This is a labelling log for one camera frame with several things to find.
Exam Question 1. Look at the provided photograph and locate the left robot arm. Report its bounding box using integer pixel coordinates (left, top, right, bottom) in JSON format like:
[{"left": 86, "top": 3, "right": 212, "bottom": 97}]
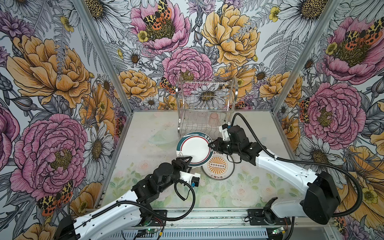
[{"left": 53, "top": 157, "right": 196, "bottom": 240}]

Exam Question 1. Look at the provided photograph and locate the aluminium front rail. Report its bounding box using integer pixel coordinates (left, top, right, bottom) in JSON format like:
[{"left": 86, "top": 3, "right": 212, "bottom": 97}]
[{"left": 78, "top": 206, "right": 335, "bottom": 231}]

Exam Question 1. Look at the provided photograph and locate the green rimmed plate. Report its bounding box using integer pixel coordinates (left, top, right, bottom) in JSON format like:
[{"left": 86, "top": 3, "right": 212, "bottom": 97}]
[{"left": 176, "top": 132, "right": 214, "bottom": 168}]

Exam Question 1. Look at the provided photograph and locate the green circuit board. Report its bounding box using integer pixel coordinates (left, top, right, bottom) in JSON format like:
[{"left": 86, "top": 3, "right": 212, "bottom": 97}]
[{"left": 138, "top": 228, "right": 161, "bottom": 235}]

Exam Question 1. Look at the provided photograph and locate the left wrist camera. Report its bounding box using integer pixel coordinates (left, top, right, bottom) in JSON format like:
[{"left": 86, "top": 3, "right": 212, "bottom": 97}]
[{"left": 180, "top": 172, "right": 201, "bottom": 188}]

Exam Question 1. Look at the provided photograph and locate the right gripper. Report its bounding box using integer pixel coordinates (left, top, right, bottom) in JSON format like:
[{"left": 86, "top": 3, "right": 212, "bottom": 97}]
[{"left": 208, "top": 136, "right": 241, "bottom": 156}]

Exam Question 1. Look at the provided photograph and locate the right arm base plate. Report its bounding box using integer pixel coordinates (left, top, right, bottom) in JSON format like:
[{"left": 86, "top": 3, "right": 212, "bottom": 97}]
[{"left": 244, "top": 209, "right": 291, "bottom": 226}]

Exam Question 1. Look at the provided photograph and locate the white plate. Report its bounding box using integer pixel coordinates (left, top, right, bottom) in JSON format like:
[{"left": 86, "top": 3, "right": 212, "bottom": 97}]
[{"left": 204, "top": 172, "right": 234, "bottom": 181}]

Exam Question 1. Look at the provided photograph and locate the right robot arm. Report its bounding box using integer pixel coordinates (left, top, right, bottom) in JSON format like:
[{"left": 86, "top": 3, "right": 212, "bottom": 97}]
[{"left": 208, "top": 125, "right": 341, "bottom": 225}]

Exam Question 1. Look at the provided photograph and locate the pink drinking glass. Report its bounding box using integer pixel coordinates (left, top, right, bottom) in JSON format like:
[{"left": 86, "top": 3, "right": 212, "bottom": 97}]
[{"left": 208, "top": 113, "right": 220, "bottom": 127}]

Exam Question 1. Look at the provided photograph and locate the chrome two-tier dish rack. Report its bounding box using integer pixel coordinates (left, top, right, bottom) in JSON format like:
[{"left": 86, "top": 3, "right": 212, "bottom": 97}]
[{"left": 175, "top": 77, "right": 239, "bottom": 139}]

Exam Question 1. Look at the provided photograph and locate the red patterned plate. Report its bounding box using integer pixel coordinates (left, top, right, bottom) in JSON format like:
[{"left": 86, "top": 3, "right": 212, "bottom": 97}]
[{"left": 202, "top": 154, "right": 235, "bottom": 175}]

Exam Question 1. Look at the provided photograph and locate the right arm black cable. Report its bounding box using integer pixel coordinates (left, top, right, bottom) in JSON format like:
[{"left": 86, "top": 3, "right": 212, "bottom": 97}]
[{"left": 230, "top": 112, "right": 363, "bottom": 218}]

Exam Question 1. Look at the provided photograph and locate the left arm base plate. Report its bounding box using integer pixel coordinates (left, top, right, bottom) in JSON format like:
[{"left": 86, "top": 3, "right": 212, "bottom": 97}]
[{"left": 140, "top": 210, "right": 168, "bottom": 227}]

